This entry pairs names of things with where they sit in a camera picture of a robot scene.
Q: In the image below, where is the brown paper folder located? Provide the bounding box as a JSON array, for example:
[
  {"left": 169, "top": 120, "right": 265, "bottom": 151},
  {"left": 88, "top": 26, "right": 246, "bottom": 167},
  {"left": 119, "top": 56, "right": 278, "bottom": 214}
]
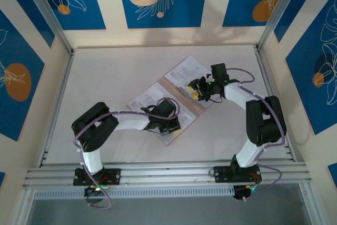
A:
[{"left": 127, "top": 55, "right": 214, "bottom": 146}]

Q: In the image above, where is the black right controller board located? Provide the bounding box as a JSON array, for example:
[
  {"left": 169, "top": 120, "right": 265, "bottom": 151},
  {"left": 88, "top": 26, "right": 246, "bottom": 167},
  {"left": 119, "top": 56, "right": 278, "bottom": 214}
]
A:
[{"left": 233, "top": 184, "right": 258, "bottom": 201}]

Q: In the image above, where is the black controller board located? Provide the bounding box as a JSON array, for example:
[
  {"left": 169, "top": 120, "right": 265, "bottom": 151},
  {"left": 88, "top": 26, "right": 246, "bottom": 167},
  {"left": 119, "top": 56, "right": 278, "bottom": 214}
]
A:
[
  {"left": 233, "top": 184, "right": 258, "bottom": 201},
  {"left": 84, "top": 185, "right": 106, "bottom": 205}
]

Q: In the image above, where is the black left controller board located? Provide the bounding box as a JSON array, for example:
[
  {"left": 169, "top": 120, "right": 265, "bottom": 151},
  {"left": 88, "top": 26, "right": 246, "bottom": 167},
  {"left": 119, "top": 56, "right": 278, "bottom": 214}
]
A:
[{"left": 84, "top": 185, "right": 106, "bottom": 205}]

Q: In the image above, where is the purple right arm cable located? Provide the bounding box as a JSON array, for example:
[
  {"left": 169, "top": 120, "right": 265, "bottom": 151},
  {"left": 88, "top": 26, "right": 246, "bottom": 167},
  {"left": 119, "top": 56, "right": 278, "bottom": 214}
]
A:
[{"left": 226, "top": 68, "right": 288, "bottom": 197}]

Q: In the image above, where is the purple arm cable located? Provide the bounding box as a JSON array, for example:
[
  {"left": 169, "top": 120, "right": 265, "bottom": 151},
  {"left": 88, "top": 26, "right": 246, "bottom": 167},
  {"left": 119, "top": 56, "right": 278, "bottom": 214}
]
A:
[
  {"left": 226, "top": 68, "right": 288, "bottom": 197},
  {"left": 73, "top": 97, "right": 181, "bottom": 175}
]

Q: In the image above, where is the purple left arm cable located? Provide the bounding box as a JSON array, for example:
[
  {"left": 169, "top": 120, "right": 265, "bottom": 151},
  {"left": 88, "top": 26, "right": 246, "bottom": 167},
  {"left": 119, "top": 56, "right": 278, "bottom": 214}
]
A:
[{"left": 73, "top": 97, "right": 181, "bottom": 175}]

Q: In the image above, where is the aluminium mounting rail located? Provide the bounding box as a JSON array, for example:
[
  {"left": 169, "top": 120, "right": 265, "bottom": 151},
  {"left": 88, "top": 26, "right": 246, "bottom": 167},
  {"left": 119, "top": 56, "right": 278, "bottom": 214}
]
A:
[{"left": 22, "top": 158, "right": 309, "bottom": 190}]

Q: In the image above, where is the grey slotted cable duct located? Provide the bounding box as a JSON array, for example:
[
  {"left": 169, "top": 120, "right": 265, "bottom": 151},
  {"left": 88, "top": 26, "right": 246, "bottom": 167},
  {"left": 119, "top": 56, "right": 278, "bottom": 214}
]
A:
[{"left": 33, "top": 185, "right": 235, "bottom": 201}]

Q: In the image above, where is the aluminium table side rail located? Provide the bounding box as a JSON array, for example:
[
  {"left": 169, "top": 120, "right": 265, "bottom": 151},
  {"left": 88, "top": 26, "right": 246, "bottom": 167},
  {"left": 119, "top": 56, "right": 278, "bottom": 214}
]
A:
[
  {"left": 253, "top": 45, "right": 298, "bottom": 161},
  {"left": 39, "top": 48, "right": 76, "bottom": 168}
]

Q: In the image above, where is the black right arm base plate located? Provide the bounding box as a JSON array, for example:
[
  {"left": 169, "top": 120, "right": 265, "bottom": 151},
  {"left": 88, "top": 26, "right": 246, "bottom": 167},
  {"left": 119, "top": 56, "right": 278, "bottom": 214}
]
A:
[{"left": 213, "top": 165, "right": 262, "bottom": 183}]

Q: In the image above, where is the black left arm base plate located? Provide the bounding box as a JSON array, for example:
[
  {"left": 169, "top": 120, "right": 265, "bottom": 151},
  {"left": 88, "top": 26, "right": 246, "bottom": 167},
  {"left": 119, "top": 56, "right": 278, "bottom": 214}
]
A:
[{"left": 73, "top": 168, "right": 122, "bottom": 187}]

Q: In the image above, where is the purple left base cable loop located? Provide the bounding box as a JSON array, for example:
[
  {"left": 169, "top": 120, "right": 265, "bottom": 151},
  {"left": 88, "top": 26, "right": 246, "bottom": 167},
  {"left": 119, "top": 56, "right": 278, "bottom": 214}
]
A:
[{"left": 85, "top": 182, "right": 113, "bottom": 209}]

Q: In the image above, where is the aluminium frame post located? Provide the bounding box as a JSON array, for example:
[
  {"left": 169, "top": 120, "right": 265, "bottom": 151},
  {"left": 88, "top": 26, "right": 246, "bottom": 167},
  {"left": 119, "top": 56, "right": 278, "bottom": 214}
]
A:
[
  {"left": 256, "top": 0, "right": 303, "bottom": 52},
  {"left": 19, "top": 0, "right": 75, "bottom": 55}
]

